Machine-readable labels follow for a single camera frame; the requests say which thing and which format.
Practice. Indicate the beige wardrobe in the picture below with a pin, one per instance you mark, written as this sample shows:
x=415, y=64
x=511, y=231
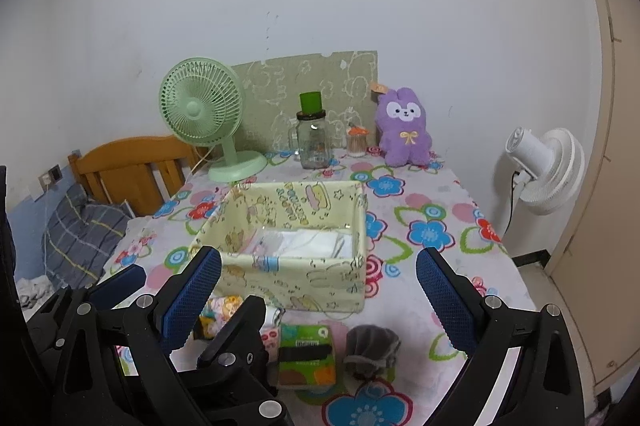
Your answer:
x=610, y=206

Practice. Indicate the toothpick holder orange lid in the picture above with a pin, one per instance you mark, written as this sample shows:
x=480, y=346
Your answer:
x=357, y=143

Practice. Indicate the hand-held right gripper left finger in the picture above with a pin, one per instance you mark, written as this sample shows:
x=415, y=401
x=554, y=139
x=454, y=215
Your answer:
x=192, y=301

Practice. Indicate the grey plaid pillow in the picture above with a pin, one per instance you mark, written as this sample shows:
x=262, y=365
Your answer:
x=80, y=231

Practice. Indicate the grey rolled socks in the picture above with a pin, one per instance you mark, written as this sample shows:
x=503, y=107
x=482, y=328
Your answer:
x=372, y=346

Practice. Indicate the green desk fan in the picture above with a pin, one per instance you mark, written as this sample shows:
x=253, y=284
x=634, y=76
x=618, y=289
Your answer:
x=200, y=111

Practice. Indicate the white crumpled cloth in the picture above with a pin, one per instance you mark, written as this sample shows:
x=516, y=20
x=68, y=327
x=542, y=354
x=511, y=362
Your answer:
x=32, y=291

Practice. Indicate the glass jar green lid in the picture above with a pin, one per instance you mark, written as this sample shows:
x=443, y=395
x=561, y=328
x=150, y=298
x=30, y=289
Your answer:
x=312, y=141

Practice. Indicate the yellow fabric storage basket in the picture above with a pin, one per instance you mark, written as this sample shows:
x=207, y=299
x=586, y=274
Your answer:
x=300, y=278

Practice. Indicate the yellow cartoon tissue pack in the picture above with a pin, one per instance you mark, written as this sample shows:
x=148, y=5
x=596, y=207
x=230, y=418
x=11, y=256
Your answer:
x=222, y=308

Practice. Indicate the purple plush bunny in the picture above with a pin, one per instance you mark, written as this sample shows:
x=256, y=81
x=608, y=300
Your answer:
x=405, y=136

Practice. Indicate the wall socket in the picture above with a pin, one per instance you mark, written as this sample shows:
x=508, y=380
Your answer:
x=50, y=177

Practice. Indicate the green tissue pack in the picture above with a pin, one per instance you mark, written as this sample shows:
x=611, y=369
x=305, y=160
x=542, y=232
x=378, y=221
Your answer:
x=312, y=337

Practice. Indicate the white circulator fan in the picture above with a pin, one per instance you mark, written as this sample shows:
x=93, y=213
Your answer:
x=550, y=171

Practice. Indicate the white red-patterned tissue pack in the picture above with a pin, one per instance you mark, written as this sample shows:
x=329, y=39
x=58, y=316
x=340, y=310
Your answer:
x=272, y=336

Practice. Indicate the green patterned board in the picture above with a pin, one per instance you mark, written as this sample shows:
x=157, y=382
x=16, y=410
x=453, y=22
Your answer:
x=280, y=86

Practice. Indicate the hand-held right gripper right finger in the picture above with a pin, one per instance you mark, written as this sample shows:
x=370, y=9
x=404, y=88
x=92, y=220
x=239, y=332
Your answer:
x=445, y=301

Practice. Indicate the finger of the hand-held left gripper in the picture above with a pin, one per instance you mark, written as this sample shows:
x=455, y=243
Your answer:
x=240, y=336
x=122, y=281

